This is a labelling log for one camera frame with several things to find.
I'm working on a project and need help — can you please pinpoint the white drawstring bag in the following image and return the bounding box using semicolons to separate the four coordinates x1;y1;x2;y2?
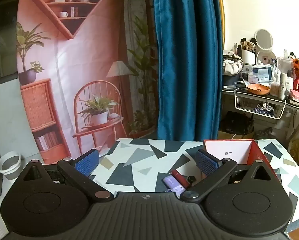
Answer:
222;59;243;75

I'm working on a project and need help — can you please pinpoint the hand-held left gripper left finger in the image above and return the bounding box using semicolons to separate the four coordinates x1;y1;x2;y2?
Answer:
16;149;114;203

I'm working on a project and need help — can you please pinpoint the printed room scene backdrop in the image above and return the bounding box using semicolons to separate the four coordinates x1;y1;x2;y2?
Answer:
16;0;160;164

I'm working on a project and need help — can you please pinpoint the white brush holder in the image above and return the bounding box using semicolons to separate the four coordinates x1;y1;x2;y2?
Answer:
241;49;255;65

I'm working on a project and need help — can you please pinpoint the blue curtain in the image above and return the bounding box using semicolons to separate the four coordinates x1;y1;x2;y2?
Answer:
152;0;226;142

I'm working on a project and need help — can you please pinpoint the red lipstick tube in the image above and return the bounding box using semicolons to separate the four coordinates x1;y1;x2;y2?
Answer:
170;169;190;188

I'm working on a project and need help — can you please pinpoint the blue white packet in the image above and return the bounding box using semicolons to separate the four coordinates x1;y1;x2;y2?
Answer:
252;65;272;83

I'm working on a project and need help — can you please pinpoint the dark crumpled packet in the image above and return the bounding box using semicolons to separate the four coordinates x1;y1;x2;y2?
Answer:
252;102;275;115

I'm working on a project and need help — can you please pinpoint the white bottle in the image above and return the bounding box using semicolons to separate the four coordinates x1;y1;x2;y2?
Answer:
279;73;287;99

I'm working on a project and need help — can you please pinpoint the clear acrylic organizer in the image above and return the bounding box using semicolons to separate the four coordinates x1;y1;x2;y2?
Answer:
277;56;293;77

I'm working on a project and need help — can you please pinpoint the orange bowl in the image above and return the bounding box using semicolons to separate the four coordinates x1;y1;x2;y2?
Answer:
247;84;270;95

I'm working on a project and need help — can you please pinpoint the white wire basket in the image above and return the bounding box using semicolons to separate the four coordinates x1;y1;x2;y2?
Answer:
234;88;287;119

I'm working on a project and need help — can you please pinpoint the purple usb drive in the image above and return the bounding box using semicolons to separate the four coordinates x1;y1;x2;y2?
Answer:
163;176;186;197

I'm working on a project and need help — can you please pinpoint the bunch of makeup brushes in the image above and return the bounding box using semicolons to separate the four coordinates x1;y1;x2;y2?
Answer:
233;37;258;54

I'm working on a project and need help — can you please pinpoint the geometric patterned tablecloth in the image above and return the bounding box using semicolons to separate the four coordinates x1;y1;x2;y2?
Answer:
72;138;299;233

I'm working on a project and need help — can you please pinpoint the dark window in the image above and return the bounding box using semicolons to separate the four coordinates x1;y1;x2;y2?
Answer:
0;0;20;87

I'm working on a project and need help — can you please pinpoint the cotton swab box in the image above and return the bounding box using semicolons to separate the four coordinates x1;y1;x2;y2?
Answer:
269;81;280;97

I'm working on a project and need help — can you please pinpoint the dark round container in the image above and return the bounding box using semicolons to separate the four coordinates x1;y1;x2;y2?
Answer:
222;74;241;86

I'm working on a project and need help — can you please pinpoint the round white mirror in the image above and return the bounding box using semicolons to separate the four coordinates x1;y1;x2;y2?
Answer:
254;29;277;66

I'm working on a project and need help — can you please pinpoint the black bag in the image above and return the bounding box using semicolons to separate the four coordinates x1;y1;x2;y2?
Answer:
221;111;254;135

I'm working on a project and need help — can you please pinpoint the white plastic bucket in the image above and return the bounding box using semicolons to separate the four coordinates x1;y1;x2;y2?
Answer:
0;151;22;175

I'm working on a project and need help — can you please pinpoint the red cardboard box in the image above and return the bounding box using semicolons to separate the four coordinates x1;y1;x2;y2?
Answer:
203;139;282;188

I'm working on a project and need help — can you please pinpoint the grey dressing desk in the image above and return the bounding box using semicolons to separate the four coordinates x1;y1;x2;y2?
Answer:
221;85;299;142

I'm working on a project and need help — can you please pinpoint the grey crumpled bag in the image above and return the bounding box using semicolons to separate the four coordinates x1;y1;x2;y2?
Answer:
254;127;275;139

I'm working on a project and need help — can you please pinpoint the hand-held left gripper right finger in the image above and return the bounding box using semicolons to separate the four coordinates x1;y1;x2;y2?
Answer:
180;149;282;203

